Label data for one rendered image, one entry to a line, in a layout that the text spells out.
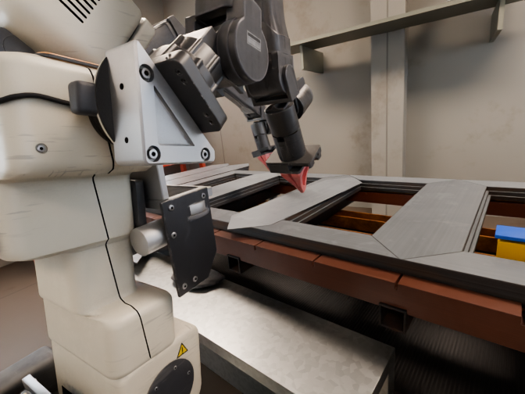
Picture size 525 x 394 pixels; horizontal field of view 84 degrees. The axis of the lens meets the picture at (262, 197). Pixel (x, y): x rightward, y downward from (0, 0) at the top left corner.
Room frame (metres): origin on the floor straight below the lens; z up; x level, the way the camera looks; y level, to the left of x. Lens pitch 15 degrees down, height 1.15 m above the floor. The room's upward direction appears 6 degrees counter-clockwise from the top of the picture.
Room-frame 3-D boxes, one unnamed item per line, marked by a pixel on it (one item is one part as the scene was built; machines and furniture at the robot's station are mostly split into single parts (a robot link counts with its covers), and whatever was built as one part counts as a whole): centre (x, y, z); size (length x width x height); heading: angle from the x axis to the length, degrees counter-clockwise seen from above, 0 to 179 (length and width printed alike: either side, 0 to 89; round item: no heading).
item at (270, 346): (0.84, 0.32, 0.67); 1.30 x 0.20 x 0.03; 48
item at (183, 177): (1.96, 0.42, 0.82); 0.80 x 0.40 x 0.06; 138
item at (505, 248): (0.52, -0.48, 0.78); 0.05 x 0.05 x 0.19; 48
